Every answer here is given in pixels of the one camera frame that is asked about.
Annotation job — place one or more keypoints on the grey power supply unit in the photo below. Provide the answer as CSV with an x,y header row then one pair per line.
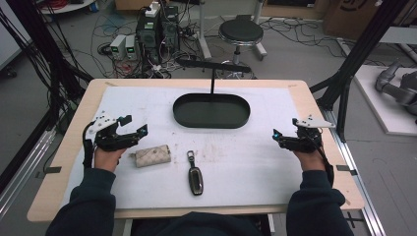
x,y
118,46
131,47

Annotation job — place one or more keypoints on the black metal frame post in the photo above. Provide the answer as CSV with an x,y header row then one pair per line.
x,y
357,55
46,55

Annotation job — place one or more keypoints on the person's left hand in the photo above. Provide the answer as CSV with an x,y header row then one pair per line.
x,y
106,160

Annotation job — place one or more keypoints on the person's torso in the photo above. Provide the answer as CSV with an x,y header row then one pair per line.
x,y
200,224

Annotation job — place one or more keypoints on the white floor board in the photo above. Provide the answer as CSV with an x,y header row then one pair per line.
x,y
377,108

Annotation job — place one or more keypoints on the black T-shaped stand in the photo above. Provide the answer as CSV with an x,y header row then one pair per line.
x,y
213,67

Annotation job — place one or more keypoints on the black oval tray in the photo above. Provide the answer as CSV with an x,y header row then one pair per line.
x,y
211,113

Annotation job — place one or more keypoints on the cardboard box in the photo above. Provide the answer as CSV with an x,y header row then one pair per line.
x,y
354,16

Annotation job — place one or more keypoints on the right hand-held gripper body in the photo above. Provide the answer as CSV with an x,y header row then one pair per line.
x,y
303,142

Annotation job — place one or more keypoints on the aluminium rail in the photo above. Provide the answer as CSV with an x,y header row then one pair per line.
x,y
24,170
359,183

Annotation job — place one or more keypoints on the person's right hand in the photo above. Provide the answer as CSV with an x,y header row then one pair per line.
x,y
311,161

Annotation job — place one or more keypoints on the black tape piece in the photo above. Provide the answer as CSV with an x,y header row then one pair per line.
x,y
52,170
344,168

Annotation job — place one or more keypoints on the black computer tower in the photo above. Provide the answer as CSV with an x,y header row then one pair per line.
x,y
148,36
170,29

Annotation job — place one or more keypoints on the white table leg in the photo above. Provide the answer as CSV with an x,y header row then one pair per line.
x,y
203,36
259,46

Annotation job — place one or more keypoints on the black car key fob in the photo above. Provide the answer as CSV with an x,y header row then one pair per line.
x,y
195,179

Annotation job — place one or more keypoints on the black round stool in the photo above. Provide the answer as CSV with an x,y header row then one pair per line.
x,y
241,32

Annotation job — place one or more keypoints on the beige quilted key pouch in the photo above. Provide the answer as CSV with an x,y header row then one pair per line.
x,y
153,156

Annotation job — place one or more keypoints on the white round table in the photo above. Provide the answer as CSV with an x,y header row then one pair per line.
x,y
70,6

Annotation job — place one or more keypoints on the white power strip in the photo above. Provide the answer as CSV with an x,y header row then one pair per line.
x,y
152,9

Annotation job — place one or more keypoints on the wooden table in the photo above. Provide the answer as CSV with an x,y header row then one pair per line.
x,y
311,98

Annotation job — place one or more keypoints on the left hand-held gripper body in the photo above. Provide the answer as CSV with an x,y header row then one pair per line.
x,y
113,141

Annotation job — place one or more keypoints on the white table mat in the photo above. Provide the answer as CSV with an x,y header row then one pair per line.
x,y
236,164

